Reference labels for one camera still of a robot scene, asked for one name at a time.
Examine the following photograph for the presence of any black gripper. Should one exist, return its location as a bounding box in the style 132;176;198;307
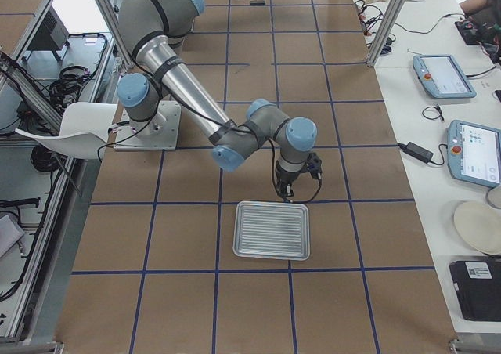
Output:
274;161;301;204

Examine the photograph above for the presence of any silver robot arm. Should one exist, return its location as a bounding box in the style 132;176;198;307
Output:
118;0;322;200

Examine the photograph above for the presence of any silver metal tray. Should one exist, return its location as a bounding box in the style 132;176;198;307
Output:
232;200;310;261

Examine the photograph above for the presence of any black power adapter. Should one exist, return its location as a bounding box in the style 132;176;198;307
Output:
397;142;434;164

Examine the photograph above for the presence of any lower blue teach pendant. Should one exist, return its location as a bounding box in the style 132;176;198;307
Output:
447;120;500;188

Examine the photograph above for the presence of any blue teach pendant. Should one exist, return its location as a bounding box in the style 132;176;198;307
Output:
412;54;477;99
447;120;500;188

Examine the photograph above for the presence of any white round plate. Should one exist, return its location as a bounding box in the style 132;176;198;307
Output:
453;201;500;257

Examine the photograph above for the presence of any upper blue teach pendant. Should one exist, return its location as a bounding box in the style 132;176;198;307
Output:
412;54;477;99

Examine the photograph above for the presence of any black laptop box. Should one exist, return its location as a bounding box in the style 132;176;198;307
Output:
449;259;500;322

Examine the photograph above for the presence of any white plastic chair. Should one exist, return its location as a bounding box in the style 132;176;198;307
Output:
15;102;117;160

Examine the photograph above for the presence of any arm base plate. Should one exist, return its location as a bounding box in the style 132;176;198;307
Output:
114;100;182;151

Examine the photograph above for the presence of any aluminium frame post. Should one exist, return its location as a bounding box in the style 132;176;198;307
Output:
366;0;406;67

